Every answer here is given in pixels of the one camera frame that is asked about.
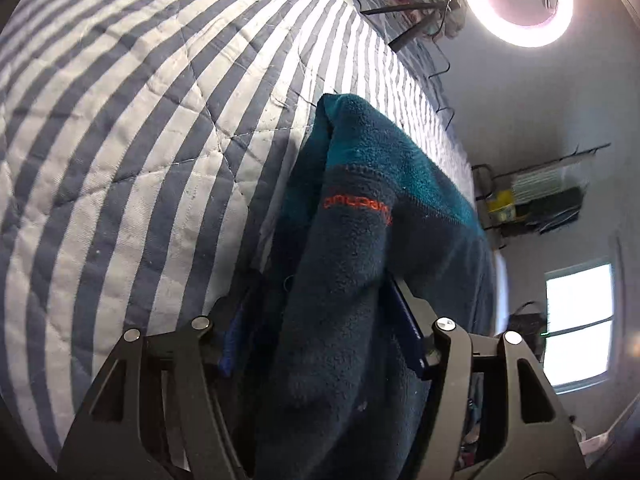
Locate black bag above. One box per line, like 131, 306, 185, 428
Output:
507, 301, 548, 361

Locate black metal clothes rack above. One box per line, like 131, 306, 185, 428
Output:
472, 142, 613, 251

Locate blue white striped quilt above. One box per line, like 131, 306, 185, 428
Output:
0, 0, 476, 466

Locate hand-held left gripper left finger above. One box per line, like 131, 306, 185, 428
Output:
57, 272, 263, 480

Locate striped hanging towel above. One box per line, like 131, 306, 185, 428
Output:
515, 167, 568, 206

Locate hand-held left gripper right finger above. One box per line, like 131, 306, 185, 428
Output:
387, 275, 588, 480

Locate teal plaid fleece jacket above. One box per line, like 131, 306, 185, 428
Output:
240, 92, 498, 480

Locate yellow box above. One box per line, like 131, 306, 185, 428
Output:
487, 191, 516, 223

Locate ring light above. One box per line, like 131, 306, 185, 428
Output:
460, 0, 574, 49

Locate dark hanging clothes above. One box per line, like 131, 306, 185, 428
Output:
525, 186, 588, 235

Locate black tripod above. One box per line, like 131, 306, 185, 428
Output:
360, 0, 468, 53

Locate window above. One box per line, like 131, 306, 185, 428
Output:
542, 257, 618, 393

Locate black cable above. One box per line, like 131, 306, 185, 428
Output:
425, 20, 458, 131

